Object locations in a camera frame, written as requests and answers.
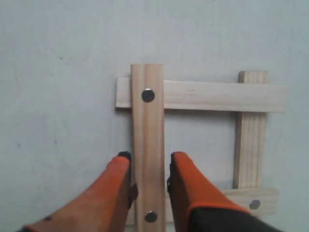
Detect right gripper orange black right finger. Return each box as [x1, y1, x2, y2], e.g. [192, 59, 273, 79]
[167, 151, 275, 232]

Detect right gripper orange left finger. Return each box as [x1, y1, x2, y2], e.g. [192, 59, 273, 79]
[23, 151, 138, 232]

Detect wood slat with magnets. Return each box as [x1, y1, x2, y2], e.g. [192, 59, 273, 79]
[126, 188, 279, 226]

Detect plain wood slat vertical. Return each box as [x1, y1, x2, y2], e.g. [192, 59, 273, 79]
[233, 70, 269, 189]

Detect wood slat two magnets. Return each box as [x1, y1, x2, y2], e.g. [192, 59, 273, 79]
[131, 64, 166, 232]

